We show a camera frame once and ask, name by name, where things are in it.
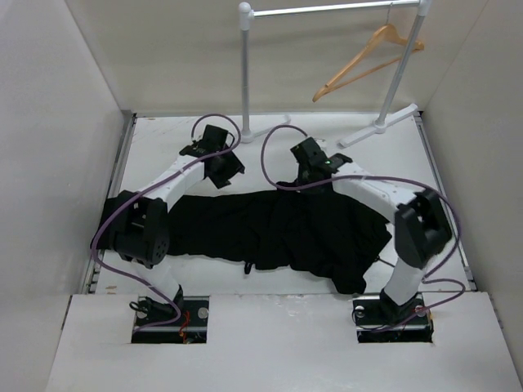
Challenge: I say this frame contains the black trousers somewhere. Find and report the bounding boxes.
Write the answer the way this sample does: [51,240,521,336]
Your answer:
[168,189,391,295]

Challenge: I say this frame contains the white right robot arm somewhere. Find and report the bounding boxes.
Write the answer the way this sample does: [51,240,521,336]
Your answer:
[290,137,452,325]

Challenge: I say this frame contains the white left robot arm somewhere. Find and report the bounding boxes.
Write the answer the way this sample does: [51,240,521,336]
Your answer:
[91,124,245,326]

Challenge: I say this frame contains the wooden clothes hanger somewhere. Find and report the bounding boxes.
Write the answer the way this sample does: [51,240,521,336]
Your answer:
[312,20,409,102]

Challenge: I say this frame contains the white metal clothes rack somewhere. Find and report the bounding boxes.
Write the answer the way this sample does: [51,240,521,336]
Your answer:
[237,1,431,148]

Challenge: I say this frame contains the aluminium table edge rail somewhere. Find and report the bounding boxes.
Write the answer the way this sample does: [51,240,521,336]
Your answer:
[79,110,137,294]

